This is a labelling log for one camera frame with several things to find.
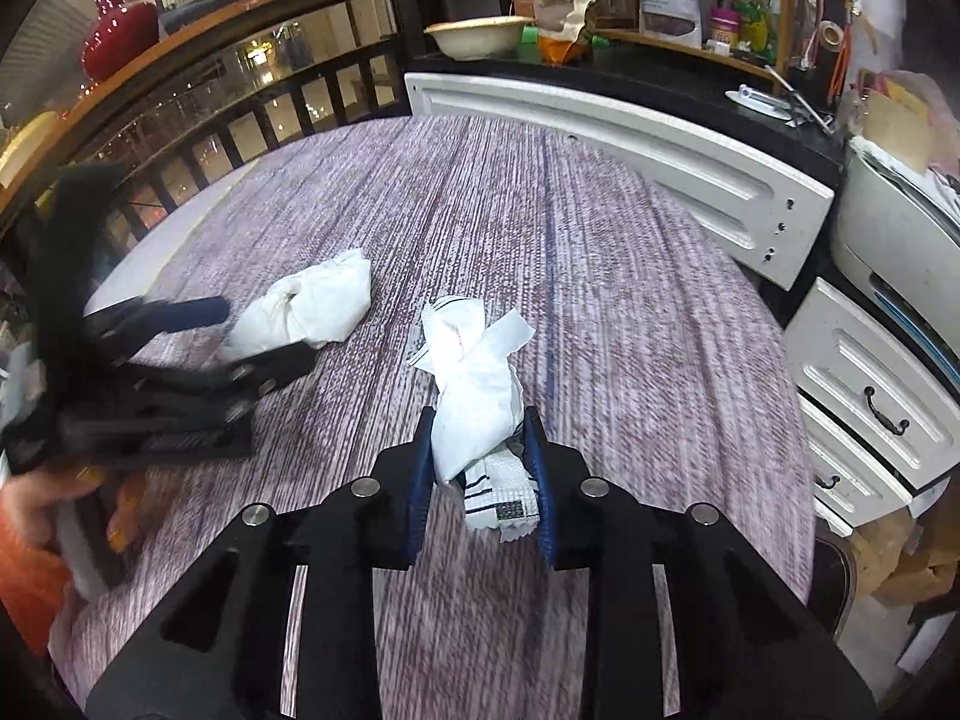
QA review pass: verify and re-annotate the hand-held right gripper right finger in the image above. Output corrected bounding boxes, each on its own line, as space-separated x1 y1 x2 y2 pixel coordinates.
521 406 878 720

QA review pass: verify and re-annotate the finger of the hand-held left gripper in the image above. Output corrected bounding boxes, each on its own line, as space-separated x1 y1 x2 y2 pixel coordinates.
112 341 317 406
86 295 232 342

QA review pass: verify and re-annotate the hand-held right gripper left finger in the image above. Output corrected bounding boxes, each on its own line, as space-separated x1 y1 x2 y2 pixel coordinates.
85 406 436 720

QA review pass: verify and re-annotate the white striped wrapper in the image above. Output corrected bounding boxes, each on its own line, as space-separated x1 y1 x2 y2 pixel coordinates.
405 296 542 545

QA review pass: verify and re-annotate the white tissue ball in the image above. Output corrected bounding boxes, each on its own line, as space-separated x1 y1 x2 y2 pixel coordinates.
217 247 374 362

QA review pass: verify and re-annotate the person's left hand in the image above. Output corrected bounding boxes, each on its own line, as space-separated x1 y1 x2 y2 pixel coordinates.
0 465 147 552

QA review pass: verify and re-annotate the dark wooden railing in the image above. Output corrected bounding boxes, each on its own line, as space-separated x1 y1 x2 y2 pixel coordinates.
0 0 511 241

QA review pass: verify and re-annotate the red ceramic vase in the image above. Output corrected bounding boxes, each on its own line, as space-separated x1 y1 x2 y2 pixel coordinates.
79 0 160 83

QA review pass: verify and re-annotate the black chair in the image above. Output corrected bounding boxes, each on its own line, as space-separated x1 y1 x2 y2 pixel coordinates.
806 525 860 638

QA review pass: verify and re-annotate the long white cabinet panel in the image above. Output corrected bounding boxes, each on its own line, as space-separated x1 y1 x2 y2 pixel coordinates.
403 71 836 291

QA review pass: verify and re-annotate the cardboard box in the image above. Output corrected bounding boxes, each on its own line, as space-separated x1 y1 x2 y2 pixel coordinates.
855 495 960 608

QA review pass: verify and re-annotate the cream enamel basin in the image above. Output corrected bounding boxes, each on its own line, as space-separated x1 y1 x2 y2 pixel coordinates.
424 15 535 62

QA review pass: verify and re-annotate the white printer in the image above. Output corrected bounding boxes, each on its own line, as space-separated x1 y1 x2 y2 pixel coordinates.
831 135 960 383

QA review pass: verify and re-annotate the orange packet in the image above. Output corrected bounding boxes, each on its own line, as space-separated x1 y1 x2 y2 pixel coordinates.
540 37 590 65

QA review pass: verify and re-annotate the white tray with pen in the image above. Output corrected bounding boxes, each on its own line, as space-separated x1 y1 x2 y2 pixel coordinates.
725 84 833 128

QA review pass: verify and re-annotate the yellow green bottle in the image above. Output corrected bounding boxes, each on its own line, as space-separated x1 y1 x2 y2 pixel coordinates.
720 0 773 61

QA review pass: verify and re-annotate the pink plastic bag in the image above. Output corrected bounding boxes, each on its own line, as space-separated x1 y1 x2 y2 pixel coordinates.
855 67 960 173

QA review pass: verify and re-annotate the wooden shelf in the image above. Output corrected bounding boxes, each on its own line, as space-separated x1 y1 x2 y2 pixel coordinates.
585 0 796 76

